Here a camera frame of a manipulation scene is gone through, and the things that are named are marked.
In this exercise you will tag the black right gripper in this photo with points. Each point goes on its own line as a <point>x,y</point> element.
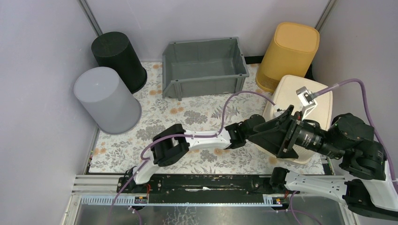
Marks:
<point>270,134</point>

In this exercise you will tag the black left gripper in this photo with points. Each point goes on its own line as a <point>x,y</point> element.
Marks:
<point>243,129</point>

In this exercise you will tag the cream perforated plastic basket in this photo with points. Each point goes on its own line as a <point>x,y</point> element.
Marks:
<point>285,95</point>

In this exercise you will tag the grey plastic crate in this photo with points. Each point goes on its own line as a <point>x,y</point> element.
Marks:
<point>203,67</point>

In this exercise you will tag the yellow slatted waste basket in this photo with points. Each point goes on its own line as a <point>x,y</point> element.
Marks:
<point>290,52</point>

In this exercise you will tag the grey round plastic bin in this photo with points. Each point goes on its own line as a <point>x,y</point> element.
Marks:
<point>108,100</point>

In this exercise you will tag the black ribbed waste bin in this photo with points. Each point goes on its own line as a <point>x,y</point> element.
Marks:
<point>114,50</point>

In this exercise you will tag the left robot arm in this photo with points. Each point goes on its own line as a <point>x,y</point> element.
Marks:
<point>172,144</point>

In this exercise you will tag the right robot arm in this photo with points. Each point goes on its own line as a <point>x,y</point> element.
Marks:
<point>370,193</point>

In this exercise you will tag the floral patterned table mat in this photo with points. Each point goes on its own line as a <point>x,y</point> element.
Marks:
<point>118,153</point>

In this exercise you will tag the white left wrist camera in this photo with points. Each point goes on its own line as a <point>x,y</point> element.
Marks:
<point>278,112</point>

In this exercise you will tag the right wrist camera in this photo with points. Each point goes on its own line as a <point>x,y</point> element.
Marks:
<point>307,100</point>

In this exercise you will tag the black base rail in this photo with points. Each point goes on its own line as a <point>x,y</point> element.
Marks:
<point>204,189</point>

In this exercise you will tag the right aluminium frame post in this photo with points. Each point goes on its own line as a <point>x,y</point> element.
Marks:
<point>325,14</point>

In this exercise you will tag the aluminium frame post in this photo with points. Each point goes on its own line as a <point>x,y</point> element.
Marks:
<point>325,14</point>
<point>90,16</point>

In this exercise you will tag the left aluminium frame post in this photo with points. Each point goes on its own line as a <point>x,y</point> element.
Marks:
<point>90,16</point>

